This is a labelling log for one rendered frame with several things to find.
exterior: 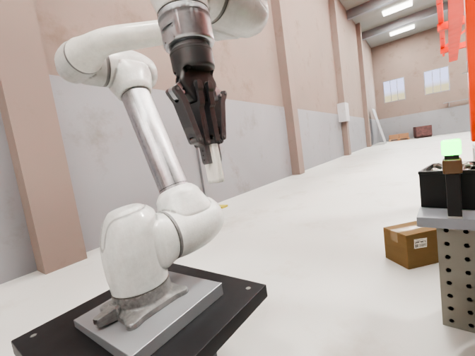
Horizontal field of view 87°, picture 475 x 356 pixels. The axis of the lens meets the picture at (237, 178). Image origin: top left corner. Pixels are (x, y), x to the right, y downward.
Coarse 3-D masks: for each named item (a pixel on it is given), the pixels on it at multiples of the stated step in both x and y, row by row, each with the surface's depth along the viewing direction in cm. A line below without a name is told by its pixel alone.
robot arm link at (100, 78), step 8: (56, 56) 75; (64, 56) 71; (56, 64) 77; (64, 64) 73; (104, 64) 81; (64, 72) 77; (72, 72) 75; (80, 72) 74; (96, 72) 78; (104, 72) 82; (72, 80) 80; (80, 80) 80; (88, 80) 81; (96, 80) 82; (104, 80) 83
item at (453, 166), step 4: (444, 160) 66; (448, 160) 66; (452, 160) 65; (456, 160) 65; (460, 160) 64; (444, 164) 66; (448, 164) 66; (452, 164) 65; (456, 164) 65; (460, 164) 64; (444, 168) 66; (448, 168) 66; (452, 168) 65; (456, 168) 65; (460, 168) 64; (444, 172) 66; (448, 172) 66; (452, 172) 65; (456, 172) 65; (460, 172) 64
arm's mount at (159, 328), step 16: (192, 288) 73; (208, 288) 72; (176, 304) 67; (192, 304) 65; (208, 304) 69; (80, 320) 68; (160, 320) 61; (176, 320) 60; (96, 336) 60; (112, 336) 58; (128, 336) 57; (144, 336) 56; (160, 336) 57; (112, 352) 56; (128, 352) 52; (144, 352) 53
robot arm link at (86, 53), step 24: (240, 0) 48; (264, 0) 54; (120, 24) 63; (144, 24) 61; (216, 24) 50; (240, 24) 52; (264, 24) 57; (72, 48) 69; (96, 48) 64; (120, 48) 64
